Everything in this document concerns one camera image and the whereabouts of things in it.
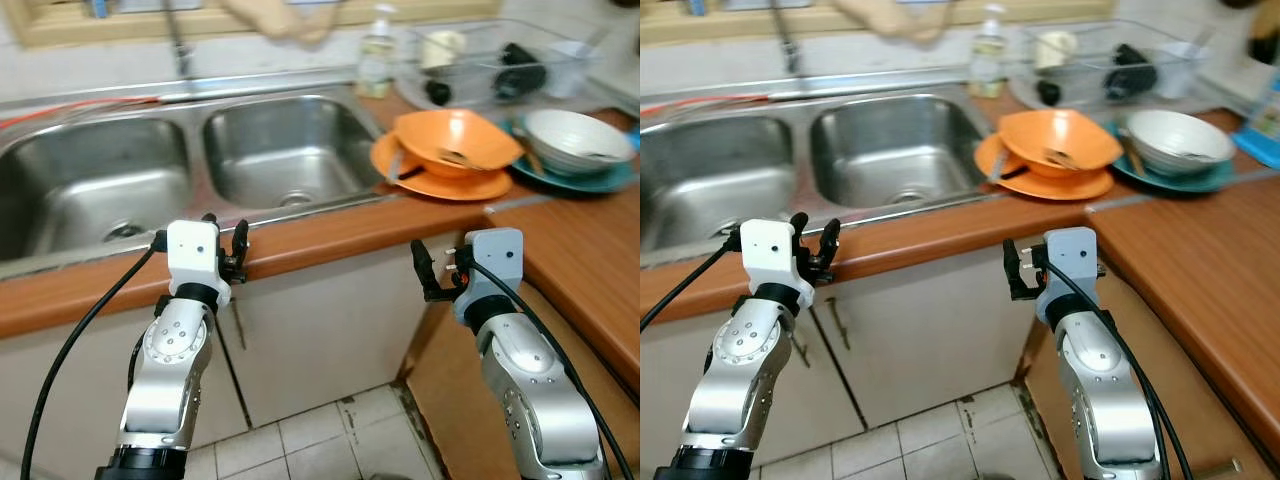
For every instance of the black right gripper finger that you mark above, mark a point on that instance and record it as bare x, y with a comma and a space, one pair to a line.
422, 265
1013, 265

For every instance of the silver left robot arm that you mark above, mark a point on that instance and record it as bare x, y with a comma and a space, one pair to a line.
170, 370
740, 360

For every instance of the stainless steel double sink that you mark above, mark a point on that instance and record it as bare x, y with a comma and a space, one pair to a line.
870, 150
260, 150

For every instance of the orange plate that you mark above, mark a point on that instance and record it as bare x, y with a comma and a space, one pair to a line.
1050, 185
450, 185

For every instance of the white cabinet door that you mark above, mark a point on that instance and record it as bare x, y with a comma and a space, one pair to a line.
920, 340
662, 400
330, 330
85, 390

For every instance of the brown wooden cabinet panel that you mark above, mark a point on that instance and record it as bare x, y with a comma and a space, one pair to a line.
450, 410
1230, 420

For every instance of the orange bowl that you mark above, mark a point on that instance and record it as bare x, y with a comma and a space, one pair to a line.
1055, 135
450, 135

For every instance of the teal plate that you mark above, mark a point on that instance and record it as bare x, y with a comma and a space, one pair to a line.
1170, 183
570, 183

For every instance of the metal faucet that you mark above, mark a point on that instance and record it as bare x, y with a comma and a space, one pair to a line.
788, 42
178, 45

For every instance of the white ribbed bowl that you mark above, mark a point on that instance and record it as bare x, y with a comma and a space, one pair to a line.
570, 135
1175, 135

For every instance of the clear soap pump bottle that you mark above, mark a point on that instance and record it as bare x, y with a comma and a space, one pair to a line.
377, 60
988, 60

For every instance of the beige cloth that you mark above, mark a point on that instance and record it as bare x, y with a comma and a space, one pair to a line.
890, 20
280, 20

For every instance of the cream mug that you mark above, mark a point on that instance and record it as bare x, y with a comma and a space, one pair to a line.
442, 50
1055, 50

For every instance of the black bottle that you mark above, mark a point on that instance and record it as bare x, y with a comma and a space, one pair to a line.
520, 72
1130, 72

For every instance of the white utensil cup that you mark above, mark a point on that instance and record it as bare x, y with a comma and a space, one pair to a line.
572, 70
1185, 70

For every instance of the blue plastic tray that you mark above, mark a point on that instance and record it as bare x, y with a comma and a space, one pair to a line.
1260, 140

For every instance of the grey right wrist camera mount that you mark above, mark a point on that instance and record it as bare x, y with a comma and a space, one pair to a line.
1072, 265
492, 265

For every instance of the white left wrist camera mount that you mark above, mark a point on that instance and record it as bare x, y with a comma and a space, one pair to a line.
192, 255
765, 255

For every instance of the wooden window frame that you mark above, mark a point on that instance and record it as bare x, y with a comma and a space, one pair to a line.
720, 28
100, 28

